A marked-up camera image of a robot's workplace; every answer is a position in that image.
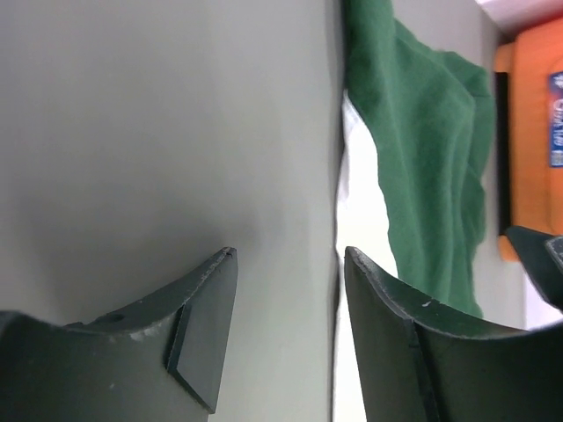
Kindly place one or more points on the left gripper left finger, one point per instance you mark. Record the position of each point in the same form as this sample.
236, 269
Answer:
159, 358

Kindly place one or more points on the white and green t shirt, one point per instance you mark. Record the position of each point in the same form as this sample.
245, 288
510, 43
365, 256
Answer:
418, 125

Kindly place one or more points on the orange plastic laundry basket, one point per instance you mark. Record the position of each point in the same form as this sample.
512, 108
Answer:
528, 82

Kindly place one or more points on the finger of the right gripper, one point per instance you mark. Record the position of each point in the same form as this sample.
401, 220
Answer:
541, 256

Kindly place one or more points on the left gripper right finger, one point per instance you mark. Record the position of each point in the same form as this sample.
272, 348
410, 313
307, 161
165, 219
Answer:
421, 360

